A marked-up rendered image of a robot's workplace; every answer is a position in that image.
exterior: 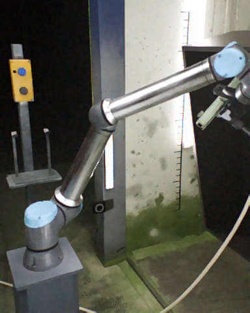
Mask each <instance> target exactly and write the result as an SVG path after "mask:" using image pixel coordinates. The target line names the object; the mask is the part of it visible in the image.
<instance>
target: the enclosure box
mask: <svg viewBox="0 0 250 313"><path fill-rule="evenodd" d="M231 42H237V43H238V44H239V45H240V46H241V47H243V48H244V49H245V50H246V51H248V52H249V53H250V31H230V32H227V33H224V34H222V35H218V36H214V37H210V38H206V39H204V40H200V41H196V42H192V43H189V44H187V45H185V46H181V47H182V58H183V64H184V68H187V67H190V66H192V65H196V64H197V63H199V62H201V61H203V60H205V59H207V58H209V57H211V56H213V55H215V54H217V53H220V52H222V51H223V50H224V48H225V46H227V45H228V44H230V43H231ZM234 78H235V76H233V77H229V78H226V79H224V80H221V81H220V82H214V83H211V84H209V85H206V86H203V87H202V88H200V89H197V90H195V91H192V92H190V93H186V95H187V105H188V111H189V122H190V127H191V137H192V143H193V153H194V159H195V169H196V171H197V179H198V186H199V196H200V201H201V208H202V217H203V222H204V229H205V230H206V231H209V232H210V233H211V234H212V235H214V237H216V238H217V239H219V240H220V241H222V242H223V243H224V242H225V240H226V238H227V237H228V236H229V234H230V232H231V231H232V229H233V227H234V225H235V224H236V223H237V221H238V219H239V217H240V215H241V213H242V211H243V209H244V207H245V204H246V202H247V199H248V197H249V195H250V136H246V135H245V134H244V133H243V132H242V131H241V130H237V129H236V128H234V127H233V126H232V125H231V124H230V123H229V122H226V121H225V120H224V119H223V118H222V117H220V118H218V117H217V116H215V117H214V118H213V119H212V120H211V121H210V122H209V124H208V126H207V127H206V128H205V129H204V130H202V129H203V128H201V127H199V126H197V125H196V122H197V121H198V120H199V117H197V116H198V114H199V113H200V112H201V111H203V112H205V111H206V110H207V109H208V108H209V107H210V105H212V104H213V103H214V101H215V100H216V99H217V98H218V95H214V92H213V88H214V87H215V86H216V85H217V84H218V83H220V84H222V85H226V86H228V85H229V83H231V82H232V80H233V79H234ZM240 120H241V121H242V122H244V123H245V124H244V125H245V126H246V127H248V128H249V129H250V109H249V111H247V112H246V113H245V114H244V115H243V116H242V117H241V118H240ZM227 246H228V247H230V248H231V249H233V250H234V251H235V252H236V253H238V254H239V255H240V256H242V257H243V258H245V259H246V260H248V262H250V204H249V207H248V208H247V211H246V213H245V215H244V217H243V219H242V221H241V222H240V225H239V226H238V229H237V230H236V232H235V233H234V235H233V236H232V238H231V240H230V241H229V242H228V244H227Z"/></svg>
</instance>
